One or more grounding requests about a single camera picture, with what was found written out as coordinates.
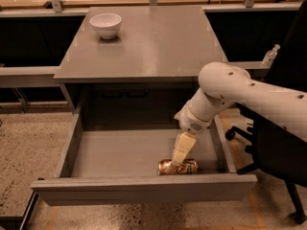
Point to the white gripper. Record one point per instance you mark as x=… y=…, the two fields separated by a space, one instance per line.
x=193 y=120

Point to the orange soda can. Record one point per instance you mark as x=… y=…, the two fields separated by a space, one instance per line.
x=188 y=166

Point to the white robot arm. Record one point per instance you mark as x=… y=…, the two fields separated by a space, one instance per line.
x=222 y=85

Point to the grey open top drawer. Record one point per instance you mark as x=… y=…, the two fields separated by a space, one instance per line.
x=113 y=159

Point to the grey drawer cabinet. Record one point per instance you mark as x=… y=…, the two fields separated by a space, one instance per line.
x=152 y=64

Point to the black office chair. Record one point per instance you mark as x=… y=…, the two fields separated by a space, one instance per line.
x=274 y=150

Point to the clear plastic bottle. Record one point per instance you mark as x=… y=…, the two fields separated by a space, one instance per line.
x=270 y=56

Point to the white ceramic bowl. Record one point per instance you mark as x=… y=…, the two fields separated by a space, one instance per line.
x=106 y=25

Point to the grey metal side rail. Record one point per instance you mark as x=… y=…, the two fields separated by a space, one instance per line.
x=37 y=76

